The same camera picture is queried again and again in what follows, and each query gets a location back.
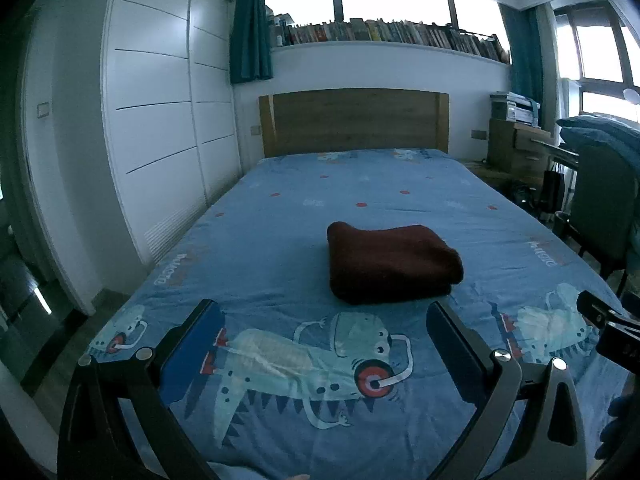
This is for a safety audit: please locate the side window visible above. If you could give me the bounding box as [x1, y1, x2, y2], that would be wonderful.
[552, 2, 640, 126]

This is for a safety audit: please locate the white wardrobe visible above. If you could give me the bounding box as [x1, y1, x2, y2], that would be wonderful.
[102, 0, 243, 266]

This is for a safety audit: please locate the stack of boxes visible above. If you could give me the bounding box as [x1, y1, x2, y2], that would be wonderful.
[489, 91, 542, 127]

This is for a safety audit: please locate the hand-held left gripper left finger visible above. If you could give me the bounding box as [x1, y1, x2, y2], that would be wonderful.
[56, 298, 226, 480]

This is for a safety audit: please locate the low wooden nightstand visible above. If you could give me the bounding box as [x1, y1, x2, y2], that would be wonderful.
[460, 159, 516, 189]

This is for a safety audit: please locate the wooden cabinet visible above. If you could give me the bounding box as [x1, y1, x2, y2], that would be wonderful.
[487, 117, 555, 177]

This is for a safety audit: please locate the bed with blue dinosaur sheet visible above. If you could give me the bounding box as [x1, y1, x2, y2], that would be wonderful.
[87, 147, 633, 480]

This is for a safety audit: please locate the person's right hand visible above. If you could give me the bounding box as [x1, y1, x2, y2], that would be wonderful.
[595, 394, 640, 461]

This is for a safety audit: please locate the black bag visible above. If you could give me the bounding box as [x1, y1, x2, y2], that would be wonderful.
[542, 170, 566, 222]

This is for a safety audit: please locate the dark red towel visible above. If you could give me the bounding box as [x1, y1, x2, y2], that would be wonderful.
[326, 221, 465, 306]

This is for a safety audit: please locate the blue duvet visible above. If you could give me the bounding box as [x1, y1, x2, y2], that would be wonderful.
[556, 116, 640, 187]

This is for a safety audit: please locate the teal curtain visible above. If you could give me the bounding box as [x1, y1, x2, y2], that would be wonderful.
[229, 0, 274, 84]
[500, 2, 544, 117]

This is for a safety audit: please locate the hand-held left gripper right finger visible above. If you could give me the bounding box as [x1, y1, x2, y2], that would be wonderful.
[426, 300, 588, 480]

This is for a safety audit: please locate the grey chair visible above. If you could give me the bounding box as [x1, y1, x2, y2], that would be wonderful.
[565, 145, 640, 297]

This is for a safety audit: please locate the row of books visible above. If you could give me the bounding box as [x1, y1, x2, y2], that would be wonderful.
[267, 7, 512, 65]

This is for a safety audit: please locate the wide window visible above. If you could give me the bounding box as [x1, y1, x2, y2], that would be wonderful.
[264, 0, 501, 42]

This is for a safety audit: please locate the wooden headboard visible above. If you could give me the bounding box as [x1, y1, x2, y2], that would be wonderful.
[257, 88, 450, 158]

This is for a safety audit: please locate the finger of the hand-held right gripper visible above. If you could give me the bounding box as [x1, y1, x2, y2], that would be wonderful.
[576, 291, 612, 331]

